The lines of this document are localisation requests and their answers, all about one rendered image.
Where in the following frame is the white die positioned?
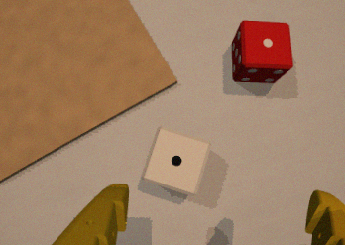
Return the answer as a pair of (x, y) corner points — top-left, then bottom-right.
(142, 126), (211, 196)

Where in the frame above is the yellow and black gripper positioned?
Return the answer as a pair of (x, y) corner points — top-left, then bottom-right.
(52, 184), (345, 245)

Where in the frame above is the tan flat mat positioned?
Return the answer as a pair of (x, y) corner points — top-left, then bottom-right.
(0, 0), (177, 183)

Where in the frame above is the red die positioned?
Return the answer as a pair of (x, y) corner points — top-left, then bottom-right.
(232, 21), (293, 83)

